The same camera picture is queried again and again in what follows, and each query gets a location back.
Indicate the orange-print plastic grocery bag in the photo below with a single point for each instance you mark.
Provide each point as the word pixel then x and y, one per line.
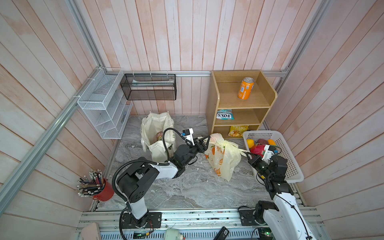
pixel 223 156

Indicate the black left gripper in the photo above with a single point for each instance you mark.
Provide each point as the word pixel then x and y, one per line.
pixel 203 146

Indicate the pink dragon fruit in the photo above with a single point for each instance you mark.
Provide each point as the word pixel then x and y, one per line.
pixel 258 149

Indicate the dark purple round fruit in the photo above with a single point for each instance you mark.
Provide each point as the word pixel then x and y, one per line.
pixel 262 141

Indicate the cream canvas tote bag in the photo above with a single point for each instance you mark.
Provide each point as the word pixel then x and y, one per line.
pixel 152 129

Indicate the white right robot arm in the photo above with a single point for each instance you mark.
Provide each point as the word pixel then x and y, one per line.
pixel 282 214

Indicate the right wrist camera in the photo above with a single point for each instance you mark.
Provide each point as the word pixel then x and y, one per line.
pixel 269 151

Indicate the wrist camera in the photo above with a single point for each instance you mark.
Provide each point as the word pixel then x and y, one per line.
pixel 269 151
pixel 188 136

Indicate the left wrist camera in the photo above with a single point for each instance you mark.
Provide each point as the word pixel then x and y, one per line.
pixel 188 136

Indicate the black handheld device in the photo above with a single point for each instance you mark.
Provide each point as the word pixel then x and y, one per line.
pixel 222 234

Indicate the red pen cup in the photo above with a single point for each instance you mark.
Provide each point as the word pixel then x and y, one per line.
pixel 95 186

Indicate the red cola can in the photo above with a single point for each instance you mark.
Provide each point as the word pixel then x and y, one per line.
pixel 159 136

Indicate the black mesh wall basket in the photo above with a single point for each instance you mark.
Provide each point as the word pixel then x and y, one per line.
pixel 149 87

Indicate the yellow chips bag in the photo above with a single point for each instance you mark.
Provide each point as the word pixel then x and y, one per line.
pixel 237 131

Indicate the wooden three-tier shelf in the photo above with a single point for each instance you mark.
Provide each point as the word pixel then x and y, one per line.
pixel 223 95

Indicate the Fox's candy bag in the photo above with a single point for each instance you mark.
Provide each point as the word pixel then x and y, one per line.
pixel 225 114

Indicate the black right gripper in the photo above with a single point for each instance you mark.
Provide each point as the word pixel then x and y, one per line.
pixel 253 161

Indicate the white round object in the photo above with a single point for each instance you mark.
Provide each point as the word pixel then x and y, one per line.
pixel 173 234

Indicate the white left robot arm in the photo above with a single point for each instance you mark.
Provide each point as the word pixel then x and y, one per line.
pixel 133 179

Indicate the orange soda can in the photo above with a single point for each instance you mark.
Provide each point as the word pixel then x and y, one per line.
pixel 246 88

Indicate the orange round fruit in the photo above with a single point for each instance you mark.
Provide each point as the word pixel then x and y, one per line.
pixel 250 143

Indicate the white wire mesh rack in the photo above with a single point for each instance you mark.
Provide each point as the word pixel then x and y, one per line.
pixel 104 103

